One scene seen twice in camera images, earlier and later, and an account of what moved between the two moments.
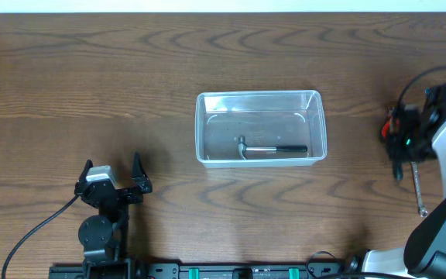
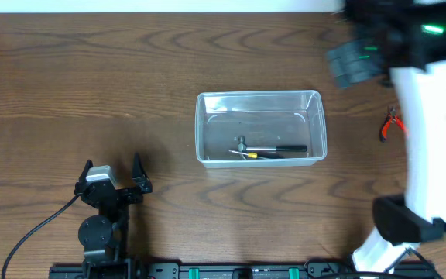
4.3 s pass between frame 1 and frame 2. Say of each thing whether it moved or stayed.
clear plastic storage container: stayed
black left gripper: stayed
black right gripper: moved
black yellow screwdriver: moved
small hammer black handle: stayed
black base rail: stayed
